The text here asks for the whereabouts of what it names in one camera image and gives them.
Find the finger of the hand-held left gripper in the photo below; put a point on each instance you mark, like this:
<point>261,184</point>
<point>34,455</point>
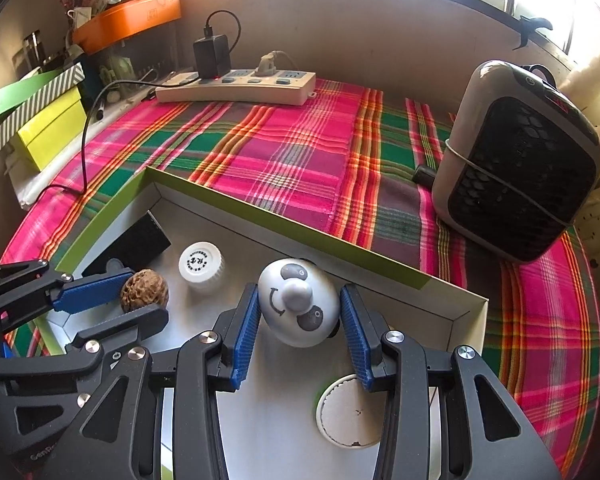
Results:
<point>125,327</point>
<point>92,290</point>

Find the white jar with printed lid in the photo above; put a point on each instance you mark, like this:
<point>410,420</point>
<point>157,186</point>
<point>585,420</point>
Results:
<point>200,265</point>

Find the green white striped box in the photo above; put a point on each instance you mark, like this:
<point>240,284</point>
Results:
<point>45,102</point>

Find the yellow green box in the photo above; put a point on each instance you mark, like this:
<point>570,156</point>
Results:
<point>55,135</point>

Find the black charger adapter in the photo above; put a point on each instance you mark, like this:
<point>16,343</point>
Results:
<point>212,55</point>

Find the grey plug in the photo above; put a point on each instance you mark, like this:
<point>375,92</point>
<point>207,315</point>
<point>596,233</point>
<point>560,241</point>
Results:
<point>266,62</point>

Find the orange tray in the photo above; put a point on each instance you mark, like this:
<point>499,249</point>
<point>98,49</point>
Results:
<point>130,15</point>

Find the black rectangular device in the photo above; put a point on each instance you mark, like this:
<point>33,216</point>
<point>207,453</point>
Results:
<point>145,245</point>

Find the cream heart print curtain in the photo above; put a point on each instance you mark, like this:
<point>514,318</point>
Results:
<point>597,240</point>

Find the grey black fan heater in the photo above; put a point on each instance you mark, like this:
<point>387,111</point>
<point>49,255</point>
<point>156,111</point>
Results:
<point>520,160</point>

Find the pink green plaid tablecloth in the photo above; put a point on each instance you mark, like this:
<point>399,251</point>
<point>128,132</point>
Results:
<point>280,160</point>

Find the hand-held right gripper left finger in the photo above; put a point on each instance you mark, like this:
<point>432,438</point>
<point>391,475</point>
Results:
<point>245,340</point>

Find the white panda face toy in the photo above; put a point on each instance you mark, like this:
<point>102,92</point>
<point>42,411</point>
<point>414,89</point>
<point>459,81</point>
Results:
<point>295,310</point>

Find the white green round lid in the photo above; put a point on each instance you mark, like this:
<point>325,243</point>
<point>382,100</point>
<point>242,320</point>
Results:
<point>340,415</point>

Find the small black plug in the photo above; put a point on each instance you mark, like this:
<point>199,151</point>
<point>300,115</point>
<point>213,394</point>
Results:
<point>422,174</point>

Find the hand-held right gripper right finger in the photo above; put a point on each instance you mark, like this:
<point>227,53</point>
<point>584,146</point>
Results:
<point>355,340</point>

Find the large brown walnut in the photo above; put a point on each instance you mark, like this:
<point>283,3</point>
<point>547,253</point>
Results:
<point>144,291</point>

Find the green box lid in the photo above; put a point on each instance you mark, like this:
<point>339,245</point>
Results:
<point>20,95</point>

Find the green white cardboard box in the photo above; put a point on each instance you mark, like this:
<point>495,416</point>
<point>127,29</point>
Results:
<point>280,240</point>

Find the beige power strip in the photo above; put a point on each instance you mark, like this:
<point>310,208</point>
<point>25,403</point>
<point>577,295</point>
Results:
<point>240,90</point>

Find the black window latch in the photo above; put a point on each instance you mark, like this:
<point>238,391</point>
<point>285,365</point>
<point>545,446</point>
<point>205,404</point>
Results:
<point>532,25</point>

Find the glass tank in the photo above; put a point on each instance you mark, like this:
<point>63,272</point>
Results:
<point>145,55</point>

